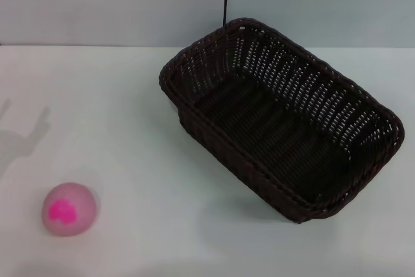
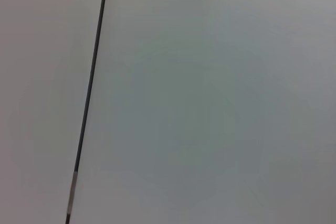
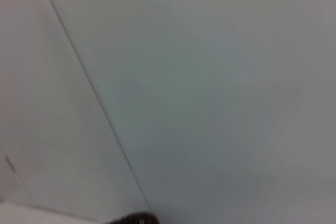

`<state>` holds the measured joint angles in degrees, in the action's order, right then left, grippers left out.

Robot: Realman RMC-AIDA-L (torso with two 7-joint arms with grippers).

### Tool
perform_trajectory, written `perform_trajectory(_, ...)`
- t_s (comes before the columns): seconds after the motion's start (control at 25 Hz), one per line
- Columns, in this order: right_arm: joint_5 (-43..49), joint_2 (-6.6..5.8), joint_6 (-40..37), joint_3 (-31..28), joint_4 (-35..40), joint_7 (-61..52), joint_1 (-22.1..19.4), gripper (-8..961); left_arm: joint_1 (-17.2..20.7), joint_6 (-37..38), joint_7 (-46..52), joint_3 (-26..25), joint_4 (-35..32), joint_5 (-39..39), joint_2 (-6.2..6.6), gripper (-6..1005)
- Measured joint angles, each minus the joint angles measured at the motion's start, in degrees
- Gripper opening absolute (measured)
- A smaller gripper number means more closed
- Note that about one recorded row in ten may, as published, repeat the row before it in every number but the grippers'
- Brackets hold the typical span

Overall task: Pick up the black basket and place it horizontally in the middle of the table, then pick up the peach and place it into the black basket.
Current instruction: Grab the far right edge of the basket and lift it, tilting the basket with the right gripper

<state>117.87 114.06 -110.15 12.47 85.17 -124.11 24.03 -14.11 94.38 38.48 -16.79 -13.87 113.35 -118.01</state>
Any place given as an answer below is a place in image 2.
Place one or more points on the black vertical wall strip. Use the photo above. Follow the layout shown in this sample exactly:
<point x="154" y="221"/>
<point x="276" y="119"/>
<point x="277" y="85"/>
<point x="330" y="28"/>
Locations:
<point x="92" y="72"/>

